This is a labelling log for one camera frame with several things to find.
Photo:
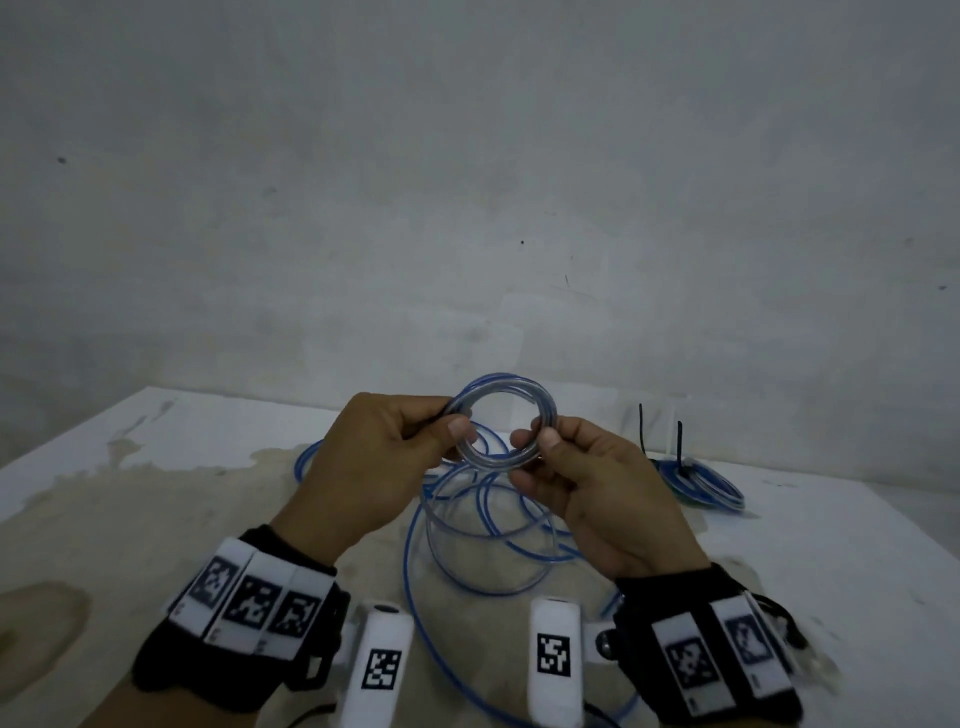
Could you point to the person's left hand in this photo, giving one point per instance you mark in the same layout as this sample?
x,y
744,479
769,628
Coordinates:
x,y
367,472

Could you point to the black left wristband with markers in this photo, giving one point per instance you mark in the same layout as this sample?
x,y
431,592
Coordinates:
x,y
240,622

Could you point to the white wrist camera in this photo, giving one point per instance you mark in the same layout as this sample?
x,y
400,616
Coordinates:
x,y
382,667
555,660

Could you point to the person's right hand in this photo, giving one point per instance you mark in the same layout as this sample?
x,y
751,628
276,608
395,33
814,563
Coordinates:
x,y
615,502

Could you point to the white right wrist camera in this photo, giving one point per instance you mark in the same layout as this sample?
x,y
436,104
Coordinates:
x,y
555,660

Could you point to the single black zip tie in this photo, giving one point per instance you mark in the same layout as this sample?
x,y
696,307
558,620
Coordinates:
x,y
642,431
680,446

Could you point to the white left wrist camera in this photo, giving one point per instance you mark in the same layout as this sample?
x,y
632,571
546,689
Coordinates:
x,y
382,667

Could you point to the bundle of black cable ties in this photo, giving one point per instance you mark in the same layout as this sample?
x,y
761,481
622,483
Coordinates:
x,y
787,622

